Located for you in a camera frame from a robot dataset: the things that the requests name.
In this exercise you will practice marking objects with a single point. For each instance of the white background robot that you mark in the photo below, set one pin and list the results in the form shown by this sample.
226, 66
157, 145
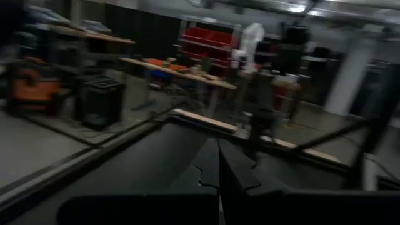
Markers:
251, 40

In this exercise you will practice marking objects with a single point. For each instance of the black diagonal frame strut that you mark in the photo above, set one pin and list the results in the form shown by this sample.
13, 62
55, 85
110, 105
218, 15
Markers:
328, 137

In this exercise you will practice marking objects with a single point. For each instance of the long wooden table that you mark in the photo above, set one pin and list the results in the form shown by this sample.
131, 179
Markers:
103, 37
187, 76

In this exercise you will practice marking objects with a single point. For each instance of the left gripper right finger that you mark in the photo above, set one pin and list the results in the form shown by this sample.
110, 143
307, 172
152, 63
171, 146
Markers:
297, 207

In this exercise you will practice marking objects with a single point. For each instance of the black equipment case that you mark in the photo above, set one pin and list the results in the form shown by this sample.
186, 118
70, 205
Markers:
100, 100

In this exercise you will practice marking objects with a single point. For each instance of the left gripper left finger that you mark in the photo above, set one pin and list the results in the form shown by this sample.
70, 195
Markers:
156, 209

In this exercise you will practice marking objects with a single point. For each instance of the white pillar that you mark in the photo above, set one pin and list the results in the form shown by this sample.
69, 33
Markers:
347, 81

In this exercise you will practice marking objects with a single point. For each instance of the red bin shelf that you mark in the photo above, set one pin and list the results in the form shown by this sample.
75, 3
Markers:
203, 34

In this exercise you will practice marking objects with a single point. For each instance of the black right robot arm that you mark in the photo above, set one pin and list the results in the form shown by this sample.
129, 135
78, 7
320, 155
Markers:
262, 125

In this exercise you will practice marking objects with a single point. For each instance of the wooden side board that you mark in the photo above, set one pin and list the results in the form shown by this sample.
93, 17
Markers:
203, 118

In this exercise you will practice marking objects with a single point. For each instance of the orange shop vacuum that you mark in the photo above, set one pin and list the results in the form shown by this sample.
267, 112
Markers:
36, 90

